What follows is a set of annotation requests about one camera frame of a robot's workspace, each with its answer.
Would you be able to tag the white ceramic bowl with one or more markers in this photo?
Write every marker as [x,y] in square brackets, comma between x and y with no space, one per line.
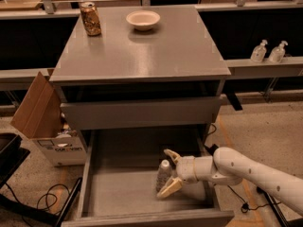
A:
[143,20]

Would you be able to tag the black stand leg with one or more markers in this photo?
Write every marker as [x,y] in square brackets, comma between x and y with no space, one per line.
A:
[41,215]
[278,213]

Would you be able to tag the black power adapter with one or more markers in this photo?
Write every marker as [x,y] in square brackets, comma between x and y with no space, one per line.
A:
[211,149]

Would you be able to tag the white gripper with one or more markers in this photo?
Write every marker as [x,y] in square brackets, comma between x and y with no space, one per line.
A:
[186,168]

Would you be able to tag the left clear pump bottle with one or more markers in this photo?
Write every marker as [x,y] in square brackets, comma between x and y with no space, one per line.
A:
[259,52]

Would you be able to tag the clear plastic water bottle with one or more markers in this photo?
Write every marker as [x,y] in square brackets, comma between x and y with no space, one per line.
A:
[163,174]

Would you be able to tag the clear pump bottle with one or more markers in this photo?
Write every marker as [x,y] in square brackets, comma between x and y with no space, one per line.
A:
[277,54]
[259,52]

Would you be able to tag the open grey bottom drawer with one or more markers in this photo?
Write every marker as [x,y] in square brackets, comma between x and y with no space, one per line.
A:
[119,182]

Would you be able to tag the black stand leg right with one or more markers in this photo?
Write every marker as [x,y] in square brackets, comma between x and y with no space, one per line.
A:
[278,213]

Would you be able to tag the black stand leg left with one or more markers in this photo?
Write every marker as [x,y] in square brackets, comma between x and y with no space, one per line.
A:
[41,215]

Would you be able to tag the open cardboard box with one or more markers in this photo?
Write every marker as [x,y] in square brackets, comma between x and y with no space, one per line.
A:
[39,118]

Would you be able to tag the grey middle drawer front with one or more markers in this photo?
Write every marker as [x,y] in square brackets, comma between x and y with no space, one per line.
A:
[141,113]

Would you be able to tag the orange patterned drink can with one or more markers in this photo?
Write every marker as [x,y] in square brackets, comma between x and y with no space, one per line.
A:
[89,16]

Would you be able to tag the grey drawer cabinet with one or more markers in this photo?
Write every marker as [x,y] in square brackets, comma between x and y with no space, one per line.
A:
[175,59]

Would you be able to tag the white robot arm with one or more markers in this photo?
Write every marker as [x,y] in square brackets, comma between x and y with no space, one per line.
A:
[226,166]

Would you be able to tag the grey metal rail shelf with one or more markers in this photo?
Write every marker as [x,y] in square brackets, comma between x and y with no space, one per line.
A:
[21,79]

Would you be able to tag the right clear pump bottle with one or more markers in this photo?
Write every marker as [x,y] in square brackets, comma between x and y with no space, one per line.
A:
[277,54]

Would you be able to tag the black bin at left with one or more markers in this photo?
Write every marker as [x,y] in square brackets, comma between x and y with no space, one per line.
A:
[11,155]

